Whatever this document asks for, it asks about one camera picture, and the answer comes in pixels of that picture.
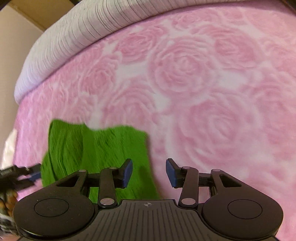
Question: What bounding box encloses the green knitted sweater vest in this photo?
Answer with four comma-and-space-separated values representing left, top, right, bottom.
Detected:
41, 120, 160, 200

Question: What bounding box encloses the pink floral fleece blanket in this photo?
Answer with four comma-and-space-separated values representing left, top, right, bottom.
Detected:
15, 1, 295, 240

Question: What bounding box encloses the lilac ribbed duvet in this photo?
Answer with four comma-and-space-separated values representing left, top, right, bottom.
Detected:
14, 0, 258, 104

